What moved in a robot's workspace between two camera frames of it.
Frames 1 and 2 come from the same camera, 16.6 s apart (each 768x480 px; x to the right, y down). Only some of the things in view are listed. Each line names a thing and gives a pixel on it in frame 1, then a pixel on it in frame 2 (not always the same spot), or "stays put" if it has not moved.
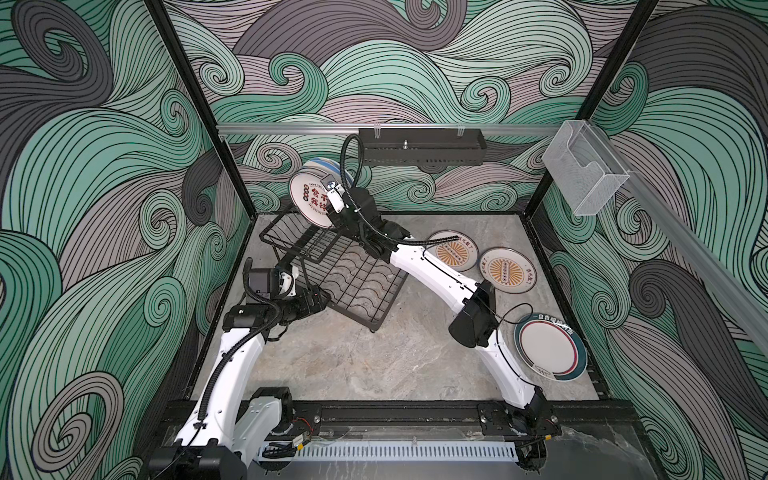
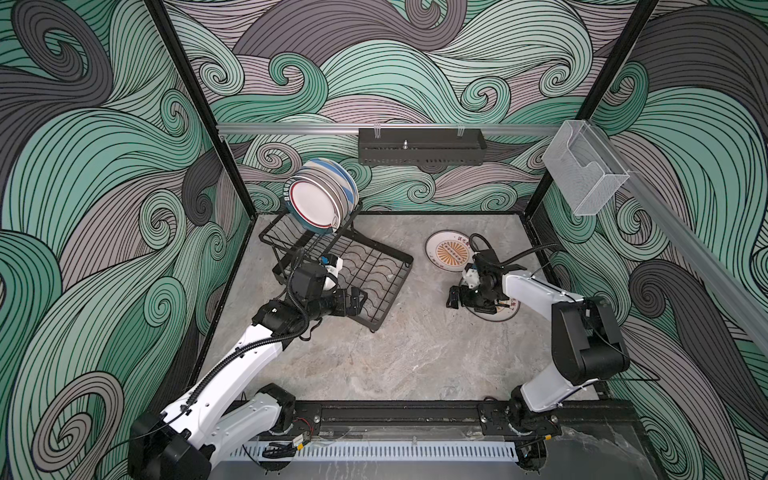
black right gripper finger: x=335 y=220 to x=454 y=294
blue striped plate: x=335 y=165 stays put
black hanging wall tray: x=422 y=146 stays put
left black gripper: x=305 y=308 to x=341 y=309
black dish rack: x=360 y=281 stays put
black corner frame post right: x=615 y=64 stays put
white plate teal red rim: x=550 y=348 to x=312 y=205
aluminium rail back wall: x=463 y=127 stays put
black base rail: x=445 y=419 stays put
